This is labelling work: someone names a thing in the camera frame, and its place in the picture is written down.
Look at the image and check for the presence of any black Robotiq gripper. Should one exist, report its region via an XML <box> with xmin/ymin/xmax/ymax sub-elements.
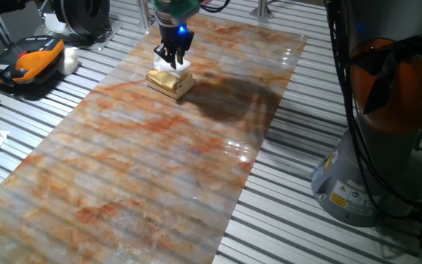
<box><xmin>154</xmin><ymin>22</ymin><xmax>196</xmax><ymax>70</ymax></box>

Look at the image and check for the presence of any white paper napkin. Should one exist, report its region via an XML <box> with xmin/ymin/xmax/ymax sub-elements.
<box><xmin>154</xmin><ymin>54</ymin><xmax>192</xmax><ymax>74</ymax></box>

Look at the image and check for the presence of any gold foil tissue pack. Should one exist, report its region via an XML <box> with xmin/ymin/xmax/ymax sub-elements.
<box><xmin>145</xmin><ymin>68</ymin><xmax>194</xmax><ymax>100</ymax></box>

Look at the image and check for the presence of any silver gripper coupling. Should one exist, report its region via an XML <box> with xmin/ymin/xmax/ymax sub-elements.
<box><xmin>155</xmin><ymin>10</ymin><xmax>182</xmax><ymax>27</ymax></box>

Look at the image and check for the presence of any white rounded plastic object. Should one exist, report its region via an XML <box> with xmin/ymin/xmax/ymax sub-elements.
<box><xmin>57</xmin><ymin>46</ymin><xmax>80</xmax><ymax>76</ymax></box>

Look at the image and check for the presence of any orange marble pattern mat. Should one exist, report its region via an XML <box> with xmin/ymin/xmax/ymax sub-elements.
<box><xmin>0</xmin><ymin>12</ymin><xmax>309</xmax><ymax>264</ymax></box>

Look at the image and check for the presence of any white paper slip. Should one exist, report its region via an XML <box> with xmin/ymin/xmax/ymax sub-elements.
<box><xmin>44</xmin><ymin>13</ymin><xmax>68</xmax><ymax>34</ymax></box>

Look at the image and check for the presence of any thin metal rod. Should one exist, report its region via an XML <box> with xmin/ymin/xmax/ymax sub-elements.
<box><xmin>34</xmin><ymin>0</ymin><xmax>51</xmax><ymax>27</ymax></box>

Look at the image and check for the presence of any orange black teach pendant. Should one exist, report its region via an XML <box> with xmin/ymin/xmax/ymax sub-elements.
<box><xmin>0</xmin><ymin>35</ymin><xmax>65</xmax><ymax>87</ymax></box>

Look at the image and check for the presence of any slim metal post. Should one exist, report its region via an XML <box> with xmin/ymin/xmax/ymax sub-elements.
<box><xmin>136</xmin><ymin>0</ymin><xmax>152</xmax><ymax>31</ymax></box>

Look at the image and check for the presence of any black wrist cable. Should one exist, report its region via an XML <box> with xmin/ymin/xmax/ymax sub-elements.
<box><xmin>199</xmin><ymin>0</ymin><xmax>232</xmax><ymax>14</ymax></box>

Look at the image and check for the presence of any metal post with foot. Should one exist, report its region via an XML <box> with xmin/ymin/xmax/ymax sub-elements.
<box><xmin>249</xmin><ymin>0</ymin><xmax>275</xmax><ymax>19</ymax></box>

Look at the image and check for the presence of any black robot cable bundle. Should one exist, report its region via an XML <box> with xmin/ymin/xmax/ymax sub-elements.
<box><xmin>324</xmin><ymin>0</ymin><xmax>422</xmax><ymax>221</ymax></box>

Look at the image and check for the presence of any black fabric strap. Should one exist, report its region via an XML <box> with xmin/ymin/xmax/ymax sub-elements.
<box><xmin>349</xmin><ymin>32</ymin><xmax>422</xmax><ymax>114</ymax></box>

